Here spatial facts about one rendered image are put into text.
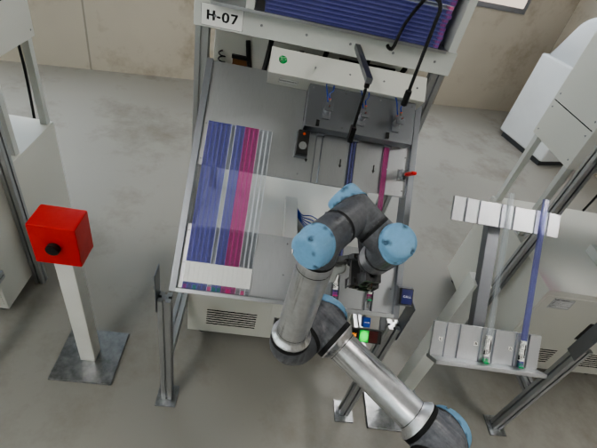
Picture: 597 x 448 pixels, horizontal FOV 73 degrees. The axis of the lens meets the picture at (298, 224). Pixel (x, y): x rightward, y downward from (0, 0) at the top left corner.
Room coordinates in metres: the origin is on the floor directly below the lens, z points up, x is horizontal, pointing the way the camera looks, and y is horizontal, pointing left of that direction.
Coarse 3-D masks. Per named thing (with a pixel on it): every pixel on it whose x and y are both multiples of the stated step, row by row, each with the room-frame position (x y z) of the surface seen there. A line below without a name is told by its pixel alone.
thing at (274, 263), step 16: (272, 240) 0.91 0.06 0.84; (288, 240) 0.92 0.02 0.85; (256, 256) 0.87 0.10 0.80; (272, 256) 0.88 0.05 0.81; (288, 256) 0.89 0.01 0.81; (256, 272) 0.83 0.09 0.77; (272, 272) 0.84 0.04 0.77; (288, 272) 0.86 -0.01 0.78; (256, 288) 0.80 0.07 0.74; (272, 288) 0.81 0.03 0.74; (384, 288) 0.90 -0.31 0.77; (352, 304) 0.84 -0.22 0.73; (368, 304) 0.86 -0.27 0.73; (384, 304) 0.87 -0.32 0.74
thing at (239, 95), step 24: (216, 72) 1.22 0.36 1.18; (240, 72) 1.24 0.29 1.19; (264, 72) 1.26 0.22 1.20; (216, 96) 1.16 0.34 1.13; (240, 96) 1.19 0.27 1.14; (264, 96) 1.21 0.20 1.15; (288, 96) 1.23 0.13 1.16; (216, 120) 1.11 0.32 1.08; (240, 120) 1.13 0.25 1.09; (264, 120) 1.16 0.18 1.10; (288, 120) 1.18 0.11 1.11; (288, 144) 1.13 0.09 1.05; (312, 144) 1.15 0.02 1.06; (336, 144) 1.17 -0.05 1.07; (360, 144) 1.19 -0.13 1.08; (288, 168) 1.07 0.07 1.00; (312, 168) 1.09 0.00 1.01; (336, 168) 1.12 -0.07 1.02; (360, 168) 1.14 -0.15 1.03; (384, 192) 1.11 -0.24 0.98
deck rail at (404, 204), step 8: (416, 112) 1.31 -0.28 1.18; (416, 120) 1.29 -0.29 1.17; (416, 128) 1.27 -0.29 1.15; (416, 136) 1.25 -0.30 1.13; (416, 144) 1.23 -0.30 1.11; (416, 152) 1.22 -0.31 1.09; (408, 168) 1.18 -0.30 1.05; (408, 184) 1.14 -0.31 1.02; (408, 192) 1.12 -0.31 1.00; (400, 200) 1.14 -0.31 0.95; (408, 200) 1.10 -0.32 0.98; (400, 208) 1.11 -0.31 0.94; (408, 208) 1.08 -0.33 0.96; (400, 216) 1.09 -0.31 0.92; (408, 216) 1.07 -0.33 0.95; (408, 224) 1.05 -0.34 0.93; (400, 264) 0.96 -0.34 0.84; (400, 272) 0.94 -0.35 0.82; (400, 280) 0.92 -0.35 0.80; (392, 312) 0.85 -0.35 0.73
